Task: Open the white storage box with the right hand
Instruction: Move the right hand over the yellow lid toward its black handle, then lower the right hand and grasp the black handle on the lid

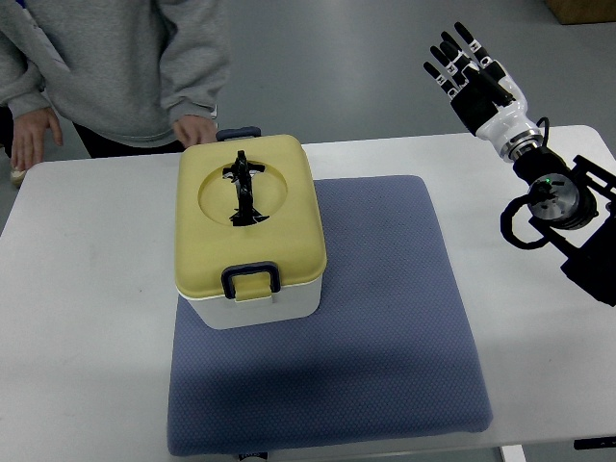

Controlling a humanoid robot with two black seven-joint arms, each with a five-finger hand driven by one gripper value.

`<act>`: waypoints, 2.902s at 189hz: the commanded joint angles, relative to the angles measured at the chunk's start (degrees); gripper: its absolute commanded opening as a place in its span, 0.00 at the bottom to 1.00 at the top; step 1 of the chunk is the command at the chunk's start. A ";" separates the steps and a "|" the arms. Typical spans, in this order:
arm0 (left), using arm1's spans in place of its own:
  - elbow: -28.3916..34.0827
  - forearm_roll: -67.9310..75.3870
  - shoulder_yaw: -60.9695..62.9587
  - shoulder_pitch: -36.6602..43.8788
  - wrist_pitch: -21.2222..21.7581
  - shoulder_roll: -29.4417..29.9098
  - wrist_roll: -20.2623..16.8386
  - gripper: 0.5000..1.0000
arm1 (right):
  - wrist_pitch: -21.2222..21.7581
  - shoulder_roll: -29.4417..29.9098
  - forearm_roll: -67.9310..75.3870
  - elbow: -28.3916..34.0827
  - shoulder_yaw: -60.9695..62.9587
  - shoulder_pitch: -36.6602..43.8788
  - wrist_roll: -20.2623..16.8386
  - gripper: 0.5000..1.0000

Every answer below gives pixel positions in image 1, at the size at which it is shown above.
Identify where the person's right hand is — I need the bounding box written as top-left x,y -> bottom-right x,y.
11,107 -> 64,171

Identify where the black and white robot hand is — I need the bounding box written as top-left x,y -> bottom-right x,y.
423,21 -> 547,163

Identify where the person's left hand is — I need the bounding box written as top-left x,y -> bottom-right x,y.
172,115 -> 218,148

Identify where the yellow box lid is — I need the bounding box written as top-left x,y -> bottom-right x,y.
175,135 -> 327,301

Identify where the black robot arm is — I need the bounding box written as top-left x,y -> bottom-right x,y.
500,146 -> 615,306

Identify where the cardboard box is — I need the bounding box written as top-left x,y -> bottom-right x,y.
546,0 -> 615,25

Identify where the white storage box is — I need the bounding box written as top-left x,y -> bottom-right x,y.
178,276 -> 322,330

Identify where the person's shoe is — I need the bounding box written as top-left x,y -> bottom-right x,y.
10,166 -> 27,189

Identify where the person in grey sweatshirt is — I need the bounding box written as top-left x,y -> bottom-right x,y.
1,1 -> 230,148

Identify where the blue cushion mat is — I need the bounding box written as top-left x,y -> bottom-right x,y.
167,175 -> 492,456

